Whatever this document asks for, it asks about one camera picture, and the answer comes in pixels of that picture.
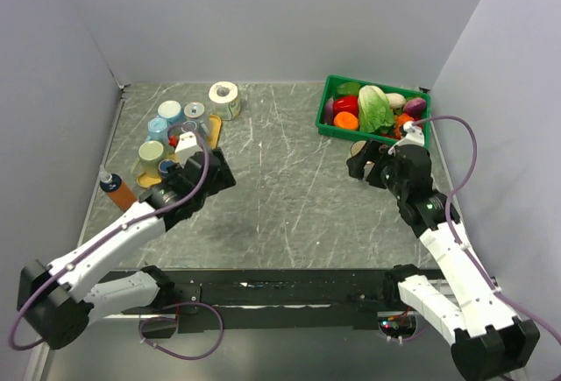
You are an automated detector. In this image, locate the white garlic bulb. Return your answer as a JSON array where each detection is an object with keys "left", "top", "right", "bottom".
[{"left": 386, "top": 93, "right": 407, "bottom": 109}]

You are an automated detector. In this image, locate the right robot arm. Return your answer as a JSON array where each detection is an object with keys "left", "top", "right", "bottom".
[{"left": 346, "top": 140, "right": 540, "bottom": 380}]

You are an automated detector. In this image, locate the toilet paper roll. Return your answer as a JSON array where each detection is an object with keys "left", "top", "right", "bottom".
[{"left": 209, "top": 81, "right": 241, "bottom": 121}]

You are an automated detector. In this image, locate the yellow tray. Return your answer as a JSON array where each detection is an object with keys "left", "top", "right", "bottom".
[{"left": 131, "top": 115, "right": 222, "bottom": 188}]

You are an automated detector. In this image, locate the dark blue mug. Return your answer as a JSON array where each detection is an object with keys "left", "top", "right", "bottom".
[{"left": 158, "top": 159, "right": 175, "bottom": 178}]

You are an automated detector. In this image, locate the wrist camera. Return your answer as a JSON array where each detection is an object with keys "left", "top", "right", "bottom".
[
  {"left": 388, "top": 121, "right": 425, "bottom": 156},
  {"left": 168, "top": 131, "right": 201, "bottom": 166}
]

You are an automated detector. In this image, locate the orange bottle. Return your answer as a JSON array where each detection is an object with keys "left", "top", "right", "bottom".
[{"left": 98, "top": 166, "right": 137, "bottom": 212}]

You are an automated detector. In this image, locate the orange pumpkin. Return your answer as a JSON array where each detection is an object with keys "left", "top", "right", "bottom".
[{"left": 394, "top": 113, "right": 415, "bottom": 139}]

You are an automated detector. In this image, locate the cabbage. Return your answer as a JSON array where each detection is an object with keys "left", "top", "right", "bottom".
[{"left": 358, "top": 85, "right": 395, "bottom": 134}]

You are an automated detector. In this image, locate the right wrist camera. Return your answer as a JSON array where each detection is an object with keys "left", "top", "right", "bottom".
[{"left": 388, "top": 121, "right": 425, "bottom": 156}]

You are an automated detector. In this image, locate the light blue faceted mug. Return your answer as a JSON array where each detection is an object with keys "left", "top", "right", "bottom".
[{"left": 146, "top": 116, "right": 169, "bottom": 145}]

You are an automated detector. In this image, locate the cream beige mug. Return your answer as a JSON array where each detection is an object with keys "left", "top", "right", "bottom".
[{"left": 347, "top": 140, "right": 373, "bottom": 165}]

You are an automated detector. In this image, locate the light green mug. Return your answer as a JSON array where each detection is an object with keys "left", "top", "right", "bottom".
[{"left": 130, "top": 140, "right": 167, "bottom": 178}]

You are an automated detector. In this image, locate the orange tomato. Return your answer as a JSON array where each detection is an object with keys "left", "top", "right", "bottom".
[{"left": 333, "top": 111, "right": 359, "bottom": 131}]

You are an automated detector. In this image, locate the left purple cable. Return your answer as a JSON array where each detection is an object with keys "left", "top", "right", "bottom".
[{"left": 7, "top": 123, "right": 212, "bottom": 352}]

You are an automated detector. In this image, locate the green plastic crate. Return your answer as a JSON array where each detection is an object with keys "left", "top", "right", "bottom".
[{"left": 316, "top": 74, "right": 431, "bottom": 145}]

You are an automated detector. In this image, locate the purple eggplant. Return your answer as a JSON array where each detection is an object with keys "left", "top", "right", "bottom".
[{"left": 323, "top": 98, "right": 334, "bottom": 126}]

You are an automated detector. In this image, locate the grey mug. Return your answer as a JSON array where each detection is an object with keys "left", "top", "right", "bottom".
[{"left": 184, "top": 102, "right": 211, "bottom": 138}]

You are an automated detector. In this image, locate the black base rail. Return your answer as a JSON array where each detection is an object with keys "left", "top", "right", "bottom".
[{"left": 124, "top": 269, "right": 407, "bottom": 333}]

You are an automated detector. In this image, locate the green bell pepper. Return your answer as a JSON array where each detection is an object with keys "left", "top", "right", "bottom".
[{"left": 335, "top": 81, "right": 361, "bottom": 98}]

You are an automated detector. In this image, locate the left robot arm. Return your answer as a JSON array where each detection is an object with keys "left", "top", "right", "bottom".
[{"left": 17, "top": 148, "right": 236, "bottom": 349}]

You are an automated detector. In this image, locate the white blue mug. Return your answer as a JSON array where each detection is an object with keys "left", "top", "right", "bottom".
[{"left": 157, "top": 100, "right": 185, "bottom": 125}]

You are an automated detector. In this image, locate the purple onion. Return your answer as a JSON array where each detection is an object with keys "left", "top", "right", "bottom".
[{"left": 403, "top": 97, "right": 428, "bottom": 117}]

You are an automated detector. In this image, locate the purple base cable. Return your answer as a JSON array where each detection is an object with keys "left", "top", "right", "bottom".
[{"left": 138, "top": 300, "right": 225, "bottom": 362}]

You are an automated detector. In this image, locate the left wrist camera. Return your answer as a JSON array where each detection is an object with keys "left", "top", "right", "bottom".
[{"left": 168, "top": 131, "right": 201, "bottom": 166}]

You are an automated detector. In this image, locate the red bell pepper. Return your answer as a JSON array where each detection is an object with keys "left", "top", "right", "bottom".
[{"left": 333, "top": 95, "right": 359, "bottom": 117}]

